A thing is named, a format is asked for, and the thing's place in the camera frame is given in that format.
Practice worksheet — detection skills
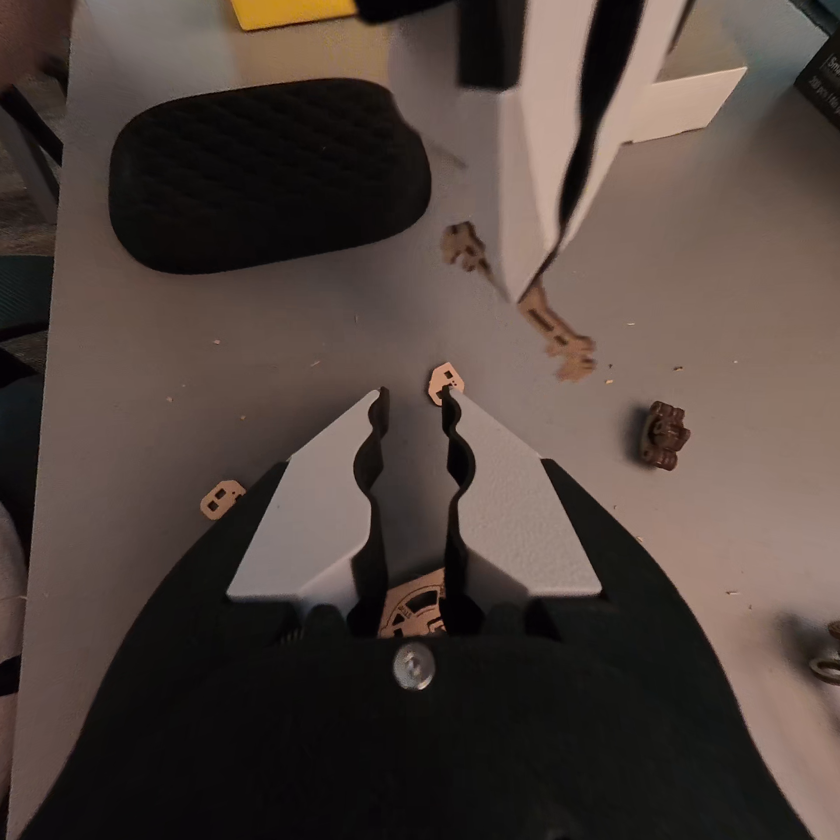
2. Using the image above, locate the black quilted wrist rest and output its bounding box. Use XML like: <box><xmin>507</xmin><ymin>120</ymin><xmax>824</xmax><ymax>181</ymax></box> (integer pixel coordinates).
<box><xmin>108</xmin><ymin>77</ymin><xmax>433</xmax><ymax>276</ymax></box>

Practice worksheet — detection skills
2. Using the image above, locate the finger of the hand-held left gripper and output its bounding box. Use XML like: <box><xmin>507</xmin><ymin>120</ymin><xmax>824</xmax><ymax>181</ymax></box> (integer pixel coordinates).
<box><xmin>524</xmin><ymin>0</ymin><xmax>698</xmax><ymax>301</ymax></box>
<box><xmin>497</xmin><ymin>0</ymin><xmax>602</xmax><ymax>304</ymax></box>

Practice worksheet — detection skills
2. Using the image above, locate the white cardboard box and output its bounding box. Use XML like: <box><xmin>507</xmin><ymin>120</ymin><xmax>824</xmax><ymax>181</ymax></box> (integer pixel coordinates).
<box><xmin>629</xmin><ymin>0</ymin><xmax>749</xmax><ymax>147</ymax></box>

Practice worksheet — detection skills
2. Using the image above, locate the yellow plastic bin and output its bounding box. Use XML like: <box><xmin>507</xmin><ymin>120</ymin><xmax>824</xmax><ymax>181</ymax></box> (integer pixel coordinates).
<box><xmin>229</xmin><ymin>0</ymin><xmax>359</xmax><ymax>32</ymax></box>

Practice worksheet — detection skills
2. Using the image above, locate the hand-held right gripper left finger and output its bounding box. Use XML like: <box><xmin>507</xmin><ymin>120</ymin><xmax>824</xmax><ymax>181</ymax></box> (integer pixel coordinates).
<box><xmin>225</xmin><ymin>387</ymin><xmax>392</xmax><ymax>611</ymax></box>

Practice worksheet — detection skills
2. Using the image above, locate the small dark wooden block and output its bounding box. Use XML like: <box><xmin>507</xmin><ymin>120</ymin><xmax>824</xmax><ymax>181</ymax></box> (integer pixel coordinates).
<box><xmin>637</xmin><ymin>401</ymin><xmax>692</xmax><ymax>473</ymax></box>

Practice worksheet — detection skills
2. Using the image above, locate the long wooden model part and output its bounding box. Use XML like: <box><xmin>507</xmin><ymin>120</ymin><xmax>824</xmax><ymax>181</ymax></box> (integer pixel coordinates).
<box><xmin>440</xmin><ymin>221</ymin><xmax>599</xmax><ymax>385</ymax></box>

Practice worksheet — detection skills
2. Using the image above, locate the laser-cut wooden parts sheet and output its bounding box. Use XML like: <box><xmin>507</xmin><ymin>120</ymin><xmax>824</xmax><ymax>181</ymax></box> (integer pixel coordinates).
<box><xmin>377</xmin><ymin>569</ymin><xmax>451</xmax><ymax>639</ymax></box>

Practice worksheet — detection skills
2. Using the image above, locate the small pale wooden plate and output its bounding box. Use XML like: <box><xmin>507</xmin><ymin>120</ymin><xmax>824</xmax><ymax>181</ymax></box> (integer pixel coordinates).
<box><xmin>199</xmin><ymin>479</ymin><xmax>248</xmax><ymax>521</ymax></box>
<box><xmin>427</xmin><ymin>361</ymin><xmax>467</xmax><ymax>408</ymax></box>

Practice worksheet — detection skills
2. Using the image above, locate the black model kit box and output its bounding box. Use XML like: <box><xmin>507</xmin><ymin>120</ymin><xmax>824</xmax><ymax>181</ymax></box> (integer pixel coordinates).
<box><xmin>792</xmin><ymin>38</ymin><xmax>840</xmax><ymax>133</ymax></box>

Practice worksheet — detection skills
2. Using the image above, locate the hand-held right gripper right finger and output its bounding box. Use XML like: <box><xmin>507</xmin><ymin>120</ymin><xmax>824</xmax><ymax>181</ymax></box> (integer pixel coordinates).
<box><xmin>440</xmin><ymin>386</ymin><xmax>604</xmax><ymax>613</ymax></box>

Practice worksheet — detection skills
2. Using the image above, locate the wooden gear model assembly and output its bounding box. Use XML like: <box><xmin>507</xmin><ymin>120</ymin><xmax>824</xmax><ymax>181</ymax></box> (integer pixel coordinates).
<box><xmin>808</xmin><ymin>619</ymin><xmax>840</xmax><ymax>687</ymax></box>

